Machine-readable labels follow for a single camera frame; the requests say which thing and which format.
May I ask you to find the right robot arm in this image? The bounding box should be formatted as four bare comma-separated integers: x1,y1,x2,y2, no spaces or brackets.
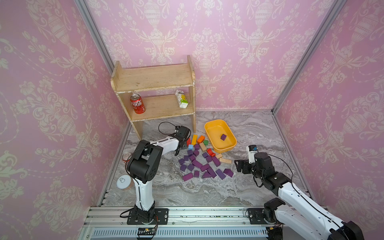
235,149,364,240

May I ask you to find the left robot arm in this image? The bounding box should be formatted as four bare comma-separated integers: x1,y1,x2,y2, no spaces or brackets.
125,126,191,224

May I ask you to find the yellow plastic storage bin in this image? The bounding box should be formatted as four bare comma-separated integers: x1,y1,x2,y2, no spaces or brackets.
204,120,237,153

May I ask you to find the yellow long brick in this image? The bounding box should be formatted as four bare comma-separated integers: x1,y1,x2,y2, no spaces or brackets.
191,135,198,145

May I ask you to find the orange brick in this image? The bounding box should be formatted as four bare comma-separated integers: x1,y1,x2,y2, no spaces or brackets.
197,136,205,144

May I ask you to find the beige wood brick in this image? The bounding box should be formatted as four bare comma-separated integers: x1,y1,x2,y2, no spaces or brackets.
199,143,207,152

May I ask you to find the purple brick centre long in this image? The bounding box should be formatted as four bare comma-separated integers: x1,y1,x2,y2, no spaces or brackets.
192,160,203,169

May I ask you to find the small red brick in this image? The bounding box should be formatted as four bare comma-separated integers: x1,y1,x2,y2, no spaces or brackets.
207,148,216,157

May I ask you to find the green white juice carton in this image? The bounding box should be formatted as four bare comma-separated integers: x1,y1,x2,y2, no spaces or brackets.
176,90,189,109

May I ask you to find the engraved natural wood brick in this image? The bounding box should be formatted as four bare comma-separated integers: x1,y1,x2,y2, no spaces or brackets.
220,158,232,164

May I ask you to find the purple triangle brick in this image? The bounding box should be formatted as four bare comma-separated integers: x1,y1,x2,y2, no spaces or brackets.
202,171,212,179

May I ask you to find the wooden two-tier shelf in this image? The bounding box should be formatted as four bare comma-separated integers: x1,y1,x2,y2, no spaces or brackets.
111,55,196,140

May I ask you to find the red cola can on shelf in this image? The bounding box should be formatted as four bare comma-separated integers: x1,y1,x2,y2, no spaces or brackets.
130,93,146,114

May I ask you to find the red cola can on floor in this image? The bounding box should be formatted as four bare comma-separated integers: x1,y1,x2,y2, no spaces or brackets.
122,152,132,163

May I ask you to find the white round lid object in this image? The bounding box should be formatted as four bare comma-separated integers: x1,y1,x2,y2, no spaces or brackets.
116,175,134,191

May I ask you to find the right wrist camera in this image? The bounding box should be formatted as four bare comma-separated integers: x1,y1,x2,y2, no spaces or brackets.
246,145,259,164

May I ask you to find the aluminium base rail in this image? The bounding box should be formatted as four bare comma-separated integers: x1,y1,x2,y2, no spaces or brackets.
77,205,301,240

